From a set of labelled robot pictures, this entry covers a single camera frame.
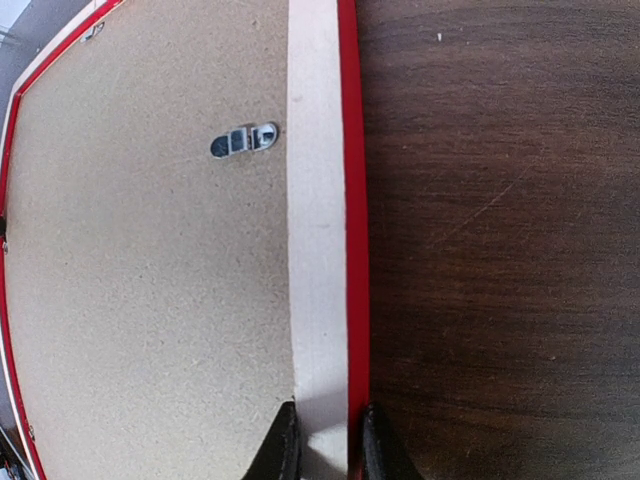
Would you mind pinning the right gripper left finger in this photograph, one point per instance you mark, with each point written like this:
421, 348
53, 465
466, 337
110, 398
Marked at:
279, 455

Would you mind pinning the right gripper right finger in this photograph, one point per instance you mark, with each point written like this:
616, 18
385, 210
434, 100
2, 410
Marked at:
384, 455

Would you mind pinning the brown cardboard backing board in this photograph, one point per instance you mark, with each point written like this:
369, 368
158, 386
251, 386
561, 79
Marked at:
146, 283

